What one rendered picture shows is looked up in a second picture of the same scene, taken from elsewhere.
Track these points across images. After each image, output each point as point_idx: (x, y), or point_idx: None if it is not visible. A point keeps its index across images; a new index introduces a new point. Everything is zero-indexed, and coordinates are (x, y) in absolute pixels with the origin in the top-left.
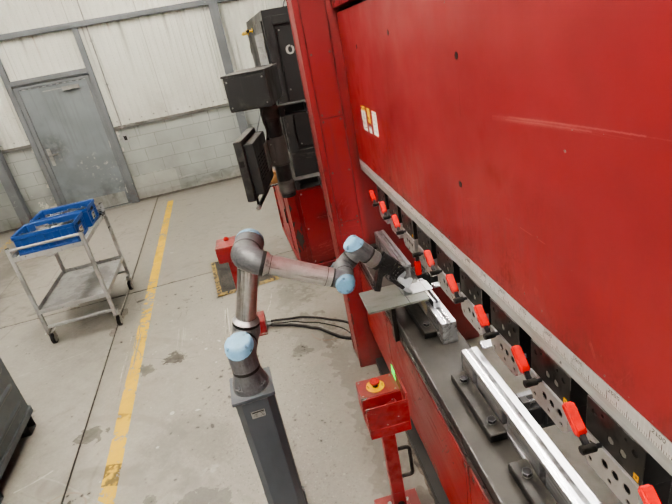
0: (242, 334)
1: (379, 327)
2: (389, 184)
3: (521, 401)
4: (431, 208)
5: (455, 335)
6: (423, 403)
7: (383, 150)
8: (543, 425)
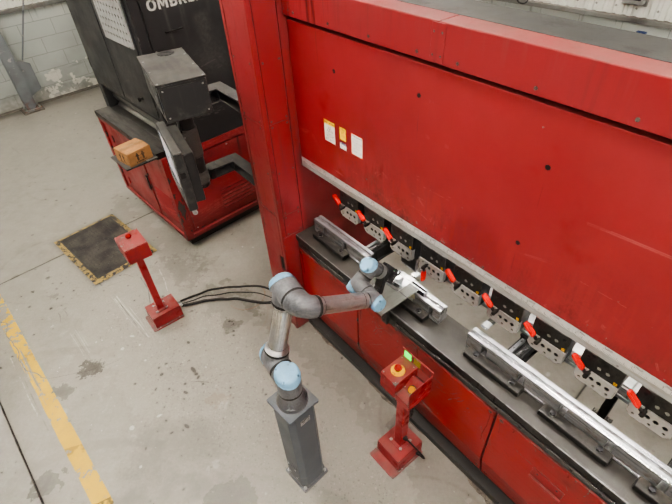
0: (286, 364)
1: None
2: (372, 199)
3: None
4: (457, 241)
5: (445, 315)
6: None
7: (368, 171)
8: None
